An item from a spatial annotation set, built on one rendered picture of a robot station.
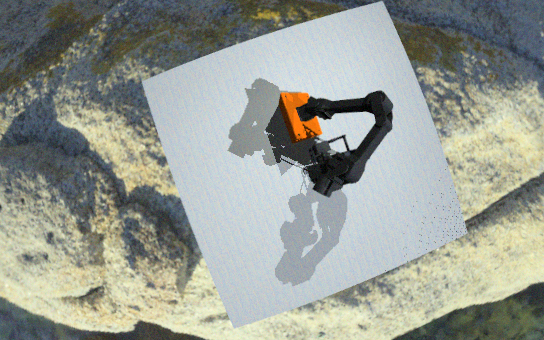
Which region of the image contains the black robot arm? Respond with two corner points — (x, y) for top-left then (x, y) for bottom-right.
(296, 90), (393, 198)

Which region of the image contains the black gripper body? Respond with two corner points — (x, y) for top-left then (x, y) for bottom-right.
(312, 140), (343, 192)

